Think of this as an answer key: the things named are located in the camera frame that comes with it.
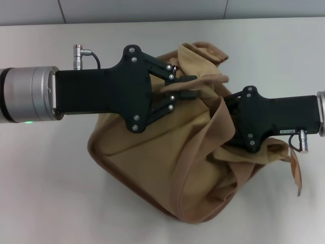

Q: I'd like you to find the gripper connector cable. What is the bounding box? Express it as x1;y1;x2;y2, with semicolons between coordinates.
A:
73;44;102;71
289;129;310;155

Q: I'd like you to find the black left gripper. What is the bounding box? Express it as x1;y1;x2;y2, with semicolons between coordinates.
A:
55;44;199;135

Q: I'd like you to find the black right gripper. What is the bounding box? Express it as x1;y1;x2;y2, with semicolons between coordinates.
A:
224;85;321;154

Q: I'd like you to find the khaki canvas food bag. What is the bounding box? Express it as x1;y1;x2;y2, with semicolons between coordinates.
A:
86;40;304;221

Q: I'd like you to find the left gripper connector cable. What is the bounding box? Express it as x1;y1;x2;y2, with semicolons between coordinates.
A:
73;44;102;71

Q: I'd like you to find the right gripper connector cable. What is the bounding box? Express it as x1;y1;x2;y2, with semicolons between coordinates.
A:
289;129;310;155

